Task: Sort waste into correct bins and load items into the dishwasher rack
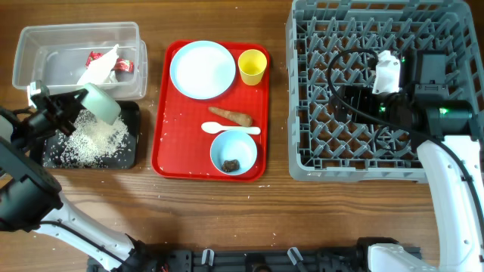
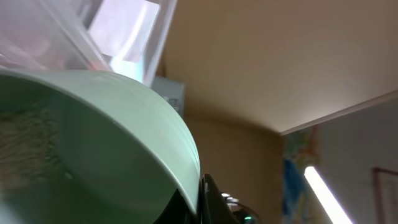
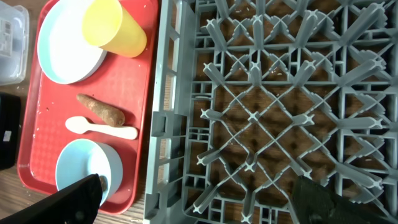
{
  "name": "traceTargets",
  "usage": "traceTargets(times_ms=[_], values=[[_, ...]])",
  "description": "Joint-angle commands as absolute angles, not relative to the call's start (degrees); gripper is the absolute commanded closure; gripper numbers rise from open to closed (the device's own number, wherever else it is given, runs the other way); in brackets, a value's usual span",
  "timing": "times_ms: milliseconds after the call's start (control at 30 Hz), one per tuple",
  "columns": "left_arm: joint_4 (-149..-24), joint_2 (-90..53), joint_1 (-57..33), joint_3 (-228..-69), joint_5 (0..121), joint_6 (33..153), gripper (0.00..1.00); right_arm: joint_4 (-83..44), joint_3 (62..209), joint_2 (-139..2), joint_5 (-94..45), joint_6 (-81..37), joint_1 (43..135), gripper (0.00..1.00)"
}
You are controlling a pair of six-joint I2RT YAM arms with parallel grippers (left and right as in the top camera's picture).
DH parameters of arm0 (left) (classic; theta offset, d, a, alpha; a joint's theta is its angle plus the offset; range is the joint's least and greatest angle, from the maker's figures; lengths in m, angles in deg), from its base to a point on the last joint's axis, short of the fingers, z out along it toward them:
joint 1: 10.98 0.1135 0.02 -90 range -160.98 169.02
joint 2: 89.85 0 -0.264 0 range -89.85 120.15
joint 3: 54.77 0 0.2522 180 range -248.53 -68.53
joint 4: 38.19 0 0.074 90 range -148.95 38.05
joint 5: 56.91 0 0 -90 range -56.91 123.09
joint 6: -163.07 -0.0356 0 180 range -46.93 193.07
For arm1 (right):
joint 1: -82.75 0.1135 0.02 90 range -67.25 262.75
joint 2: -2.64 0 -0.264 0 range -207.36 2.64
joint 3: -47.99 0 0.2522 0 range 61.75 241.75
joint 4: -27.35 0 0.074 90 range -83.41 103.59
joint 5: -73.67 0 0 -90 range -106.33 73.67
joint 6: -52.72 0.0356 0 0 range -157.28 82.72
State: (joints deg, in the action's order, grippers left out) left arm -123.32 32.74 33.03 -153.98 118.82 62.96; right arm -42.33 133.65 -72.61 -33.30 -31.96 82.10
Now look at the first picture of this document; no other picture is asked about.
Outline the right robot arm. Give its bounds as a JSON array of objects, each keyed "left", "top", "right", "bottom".
[{"left": 327, "top": 49, "right": 483, "bottom": 271}]

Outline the red wrapper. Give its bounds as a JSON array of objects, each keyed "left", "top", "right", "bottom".
[
  {"left": 85, "top": 51, "right": 104, "bottom": 68},
  {"left": 113, "top": 58, "right": 134, "bottom": 73}
]

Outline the grey dishwasher rack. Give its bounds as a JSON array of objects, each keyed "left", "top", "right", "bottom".
[{"left": 286, "top": 0, "right": 483, "bottom": 183}]

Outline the black food waste tray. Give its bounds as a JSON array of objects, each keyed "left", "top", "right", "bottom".
[{"left": 29, "top": 101, "right": 141, "bottom": 169}]

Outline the green bowl with rice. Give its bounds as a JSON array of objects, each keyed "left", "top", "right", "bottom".
[{"left": 81, "top": 83, "right": 121, "bottom": 125}]

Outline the white rice pile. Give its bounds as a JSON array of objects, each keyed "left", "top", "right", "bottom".
[{"left": 51, "top": 110, "right": 129, "bottom": 168}]

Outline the clear plastic waste bin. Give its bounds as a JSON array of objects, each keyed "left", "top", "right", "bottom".
[{"left": 12, "top": 22, "right": 148, "bottom": 100}]

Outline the white plastic spoon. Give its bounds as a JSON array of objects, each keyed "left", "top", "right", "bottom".
[{"left": 201, "top": 122, "right": 261, "bottom": 135}]

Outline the brown carrot piece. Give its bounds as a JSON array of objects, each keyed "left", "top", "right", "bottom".
[{"left": 209, "top": 107, "right": 253, "bottom": 127}]

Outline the red serving tray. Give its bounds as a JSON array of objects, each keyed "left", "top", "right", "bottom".
[{"left": 151, "top": 40, "right": 270, "bottom": 182}]

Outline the dark brown food lump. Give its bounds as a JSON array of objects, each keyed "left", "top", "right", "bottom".
[{"left": 222, "top": 159, "right": 240, "bottom": 173}]

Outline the yellow plastic cup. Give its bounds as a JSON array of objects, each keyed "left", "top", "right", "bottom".
[{"left": 237, "top": 49, "right": 268, "bottom": 85}]

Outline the left black cable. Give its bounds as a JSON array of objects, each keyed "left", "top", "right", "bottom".
[{"left": 37, "top": 221, "right": 126, "bottom": 265}]

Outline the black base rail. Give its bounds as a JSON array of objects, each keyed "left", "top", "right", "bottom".
[{"left": 86, "top": 247, "right": 423, "bottom": 272}]

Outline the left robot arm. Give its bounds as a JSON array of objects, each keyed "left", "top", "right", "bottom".
[{"left": 1, "top": 83, "right": 153, "bottom": 271}]

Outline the light blue plate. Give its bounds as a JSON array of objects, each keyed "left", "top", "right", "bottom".
[{"left": 169, "top": 41, "right": 237, "bottom": 100}]

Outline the light blue bowl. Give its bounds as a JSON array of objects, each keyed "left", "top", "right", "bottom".
[{"left": 209, "top": 131, "right": 258, "bottom": 176}]

